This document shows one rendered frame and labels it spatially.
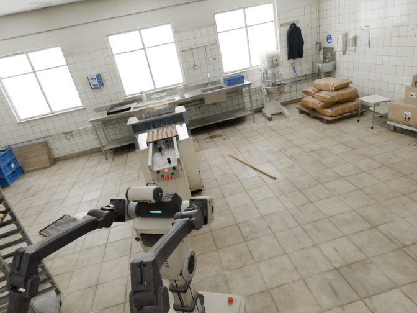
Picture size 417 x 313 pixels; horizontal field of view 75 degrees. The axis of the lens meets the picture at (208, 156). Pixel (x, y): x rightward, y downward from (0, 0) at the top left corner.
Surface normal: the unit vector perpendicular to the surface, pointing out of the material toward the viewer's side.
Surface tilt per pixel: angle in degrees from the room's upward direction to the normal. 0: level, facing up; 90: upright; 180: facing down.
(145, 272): 52
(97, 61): 90
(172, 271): 90
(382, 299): 0
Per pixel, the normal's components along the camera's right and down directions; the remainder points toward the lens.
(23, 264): -0.31, -0.20
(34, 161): 0.08, -0.01
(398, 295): -0.19, -0.90
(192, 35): 0.18, 0.36
